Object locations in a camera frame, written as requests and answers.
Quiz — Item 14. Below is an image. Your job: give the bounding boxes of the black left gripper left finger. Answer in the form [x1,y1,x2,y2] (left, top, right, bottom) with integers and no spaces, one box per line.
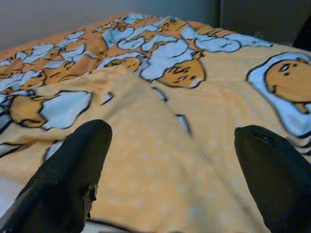
[0,119,113,233]

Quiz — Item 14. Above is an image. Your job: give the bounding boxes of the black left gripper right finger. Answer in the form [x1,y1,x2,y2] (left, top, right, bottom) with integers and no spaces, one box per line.
[234,125,311,233]

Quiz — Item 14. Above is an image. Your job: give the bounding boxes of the orange cartoon print blanket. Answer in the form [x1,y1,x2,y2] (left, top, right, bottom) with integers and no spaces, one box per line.
[0,11,311,233]

